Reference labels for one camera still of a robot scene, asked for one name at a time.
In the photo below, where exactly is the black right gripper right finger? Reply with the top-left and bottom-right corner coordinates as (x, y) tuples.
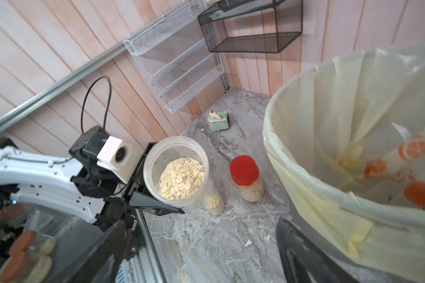
(276, 218), (357, 283)

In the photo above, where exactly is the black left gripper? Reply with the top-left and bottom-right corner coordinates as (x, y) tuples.
(68, 125), (185, 227)

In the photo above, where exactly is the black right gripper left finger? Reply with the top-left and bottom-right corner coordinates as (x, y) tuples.
(44, 220), (128, 283)

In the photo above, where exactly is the wide oatmeal jar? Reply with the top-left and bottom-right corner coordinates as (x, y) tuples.
(143, 136), (213, 209)

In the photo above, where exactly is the small oatmeal jar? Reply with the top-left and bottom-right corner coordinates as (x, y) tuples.
(202, 189), (225, 216)

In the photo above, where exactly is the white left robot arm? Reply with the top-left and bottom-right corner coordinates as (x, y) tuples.
(0, 126), (182, 230)

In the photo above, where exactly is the red lidded oatmeal jar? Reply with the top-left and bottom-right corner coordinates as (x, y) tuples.
(230, 155), (264, 202)

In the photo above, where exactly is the grey trash bin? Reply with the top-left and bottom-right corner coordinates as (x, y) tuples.
(286, 209), (413, 283)

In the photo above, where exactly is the green small box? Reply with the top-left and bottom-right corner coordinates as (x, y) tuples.
(207, 110), (230, 132)

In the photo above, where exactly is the cream trash bag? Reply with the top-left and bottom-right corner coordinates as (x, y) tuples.
(263, 44), (425, 283)

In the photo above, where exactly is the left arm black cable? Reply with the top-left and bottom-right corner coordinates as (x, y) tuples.
(80, 75), (113, 134)

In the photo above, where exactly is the white wire mesh shelf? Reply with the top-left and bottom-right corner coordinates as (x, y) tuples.
(123, 1), (224, 114)

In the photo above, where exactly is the black wire mesh basket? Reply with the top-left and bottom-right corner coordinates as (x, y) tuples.
(198, 0), (303, 54)

